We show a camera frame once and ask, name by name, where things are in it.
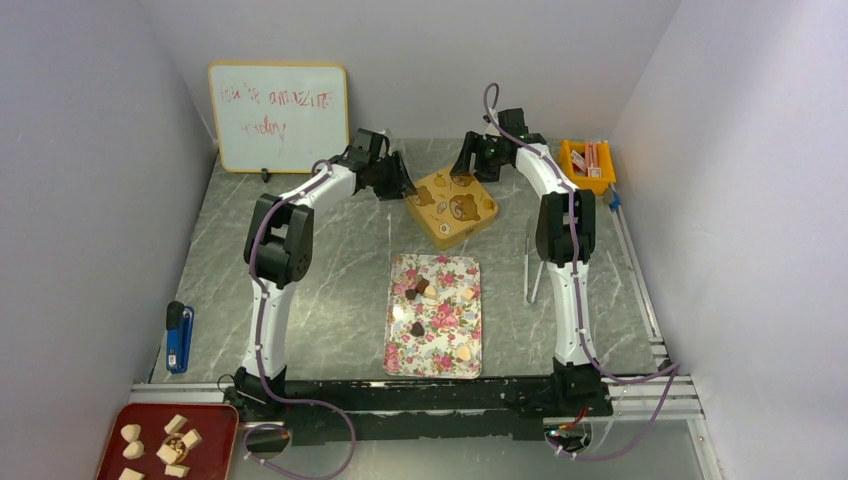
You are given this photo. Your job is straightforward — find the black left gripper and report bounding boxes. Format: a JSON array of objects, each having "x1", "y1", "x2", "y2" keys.
[{"x1": 369, "y1": 152, "x2": 417, "y2": 202}]

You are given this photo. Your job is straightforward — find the silver tin lid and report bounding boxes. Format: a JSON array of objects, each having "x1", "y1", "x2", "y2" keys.
[{"x1": 405, "y1": 166, "x2": 499, "y2": 222}]

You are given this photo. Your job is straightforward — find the gold chocolate tin box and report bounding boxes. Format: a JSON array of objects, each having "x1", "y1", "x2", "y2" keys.
[{"x1": 410, "y1": 210, "x2": 496, "y2": 250}]

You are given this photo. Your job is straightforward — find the floral rectangular tray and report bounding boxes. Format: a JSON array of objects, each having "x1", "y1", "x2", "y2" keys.
[{"x1": 383, "y1": 254, "x2": 483, "y2": 380}]

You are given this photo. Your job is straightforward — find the metal tongs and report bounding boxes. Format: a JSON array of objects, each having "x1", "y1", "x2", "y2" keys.
[{"x1": 523, "y1": 230, "x2": 545, "y2": 306}]

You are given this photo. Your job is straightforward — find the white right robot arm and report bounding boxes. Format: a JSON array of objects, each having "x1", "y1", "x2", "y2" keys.
[{"x1": 451, "y1": 108, "x2": 605, "y2": 415}]

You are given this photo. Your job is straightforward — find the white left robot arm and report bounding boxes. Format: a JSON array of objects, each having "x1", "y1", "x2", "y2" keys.
[{"x1": 233, "y1": 129, "x2": 414, "y2": 420}]

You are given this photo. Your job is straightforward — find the dark rectangular chocolate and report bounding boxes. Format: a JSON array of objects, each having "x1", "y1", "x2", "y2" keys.
[{"x1": 415, "y1": 278, "x2": 430, "y2": 295}]

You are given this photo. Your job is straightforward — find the dark chocolate lower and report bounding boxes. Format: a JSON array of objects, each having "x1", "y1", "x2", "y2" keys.
[{"x1": 410, "y1": 322, "x2": 425, "y2": 338}]

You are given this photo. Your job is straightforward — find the orange parts bin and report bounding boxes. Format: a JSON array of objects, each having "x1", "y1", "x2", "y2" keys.
[{"x1": 558, "y1": 140, "x2": 616, "y2": 195}]

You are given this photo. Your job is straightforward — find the whiteboard with red writing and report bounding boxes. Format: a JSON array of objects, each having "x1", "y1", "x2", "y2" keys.
[{"x1": 207, "y1": 62, "x2": 350, "y2": 174}]

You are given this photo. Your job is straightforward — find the blue black stapler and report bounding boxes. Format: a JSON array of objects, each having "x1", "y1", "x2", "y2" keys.
[{"x1": 165, "y1": 300, "x2": 195, "y2": 374}]

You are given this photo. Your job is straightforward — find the red tray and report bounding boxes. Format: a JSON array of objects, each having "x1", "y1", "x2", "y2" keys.
[{"x1": 96, "y1": 403, "x2": 239, "y2": 479}]

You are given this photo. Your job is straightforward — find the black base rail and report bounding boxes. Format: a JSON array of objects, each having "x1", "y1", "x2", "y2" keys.
[{"x1": 223, "y1": 373, "x2": 613, "y2": 446}]

